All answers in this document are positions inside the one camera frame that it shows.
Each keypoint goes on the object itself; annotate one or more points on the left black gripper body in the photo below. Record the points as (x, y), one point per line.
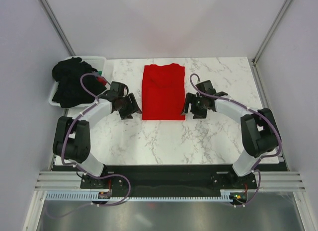
(122, 106)

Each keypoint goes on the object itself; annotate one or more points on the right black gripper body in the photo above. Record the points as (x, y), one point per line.
(198, 108)

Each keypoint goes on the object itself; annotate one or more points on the red t shirt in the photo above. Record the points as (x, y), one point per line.
(163, 92)

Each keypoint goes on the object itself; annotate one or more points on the white plastic basket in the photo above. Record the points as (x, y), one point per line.
(74, 101)

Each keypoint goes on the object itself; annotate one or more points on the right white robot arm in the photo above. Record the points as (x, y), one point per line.
(259, 131)

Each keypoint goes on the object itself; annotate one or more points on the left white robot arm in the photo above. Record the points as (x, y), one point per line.
(72, 136)

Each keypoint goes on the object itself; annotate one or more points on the red cloth in basket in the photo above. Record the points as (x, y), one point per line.
(102, 80)

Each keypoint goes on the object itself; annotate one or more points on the black t shirt pile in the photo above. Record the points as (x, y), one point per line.
(72, 84)

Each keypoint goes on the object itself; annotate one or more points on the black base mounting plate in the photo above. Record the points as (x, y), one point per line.
(170, 179)

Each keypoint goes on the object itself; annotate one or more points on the white slotted cable duct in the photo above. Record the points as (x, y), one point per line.
(96, 196)

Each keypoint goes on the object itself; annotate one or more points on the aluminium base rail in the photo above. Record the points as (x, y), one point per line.
(270, 181)

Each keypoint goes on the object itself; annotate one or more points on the left aluminium frame post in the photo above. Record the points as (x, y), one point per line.
(57, 27)

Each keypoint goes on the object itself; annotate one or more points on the aluminium frame post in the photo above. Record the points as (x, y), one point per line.
(57, 27)
(272, 29)

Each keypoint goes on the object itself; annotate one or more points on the right aluminium frame post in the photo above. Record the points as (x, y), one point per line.
(272, 29)

